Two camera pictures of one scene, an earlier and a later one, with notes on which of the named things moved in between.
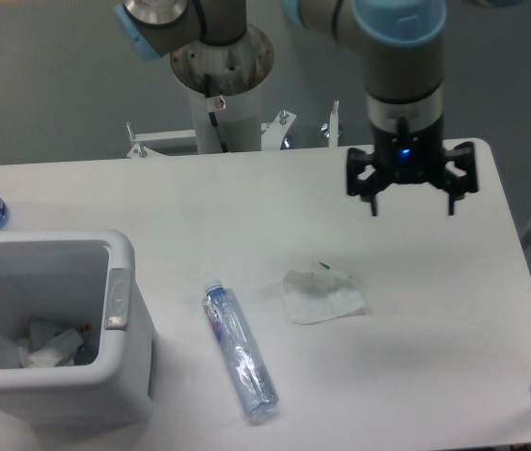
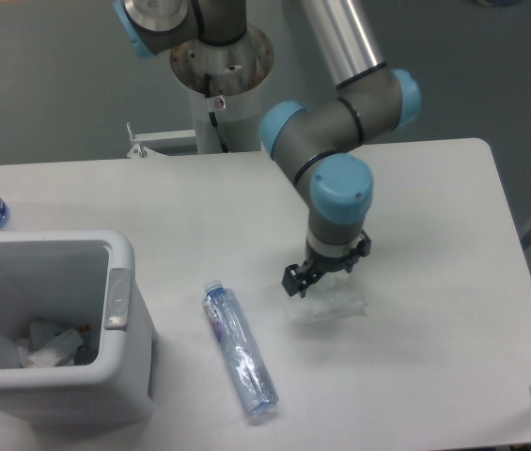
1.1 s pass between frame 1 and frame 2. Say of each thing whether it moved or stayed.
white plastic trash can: stayed
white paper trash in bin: stayed
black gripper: moved
